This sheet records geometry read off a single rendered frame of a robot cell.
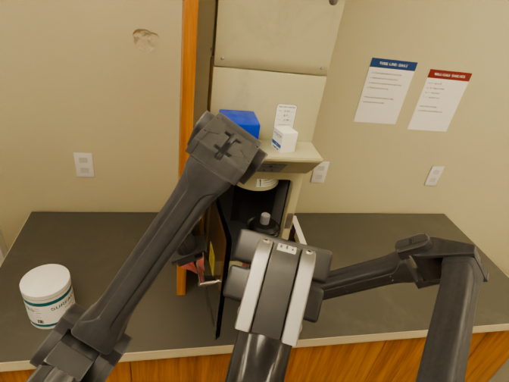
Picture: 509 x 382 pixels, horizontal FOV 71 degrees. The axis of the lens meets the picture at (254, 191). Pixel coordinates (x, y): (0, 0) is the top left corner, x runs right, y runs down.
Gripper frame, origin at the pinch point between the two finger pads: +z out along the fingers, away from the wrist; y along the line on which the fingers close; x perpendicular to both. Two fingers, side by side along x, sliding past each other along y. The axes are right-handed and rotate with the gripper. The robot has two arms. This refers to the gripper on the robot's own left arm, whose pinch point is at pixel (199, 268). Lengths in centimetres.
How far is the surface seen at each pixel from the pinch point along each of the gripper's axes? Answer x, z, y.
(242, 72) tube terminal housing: -22, -41, -30
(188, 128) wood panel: -13.5, -35.2, -11.9
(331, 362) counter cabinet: 8, 63, -28
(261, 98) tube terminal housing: -21, -33, -33
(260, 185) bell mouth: -22.9, -3.3, -25.6
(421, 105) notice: -59, 13, -108
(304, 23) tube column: -21, -48, -49
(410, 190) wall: -59, 60, -102
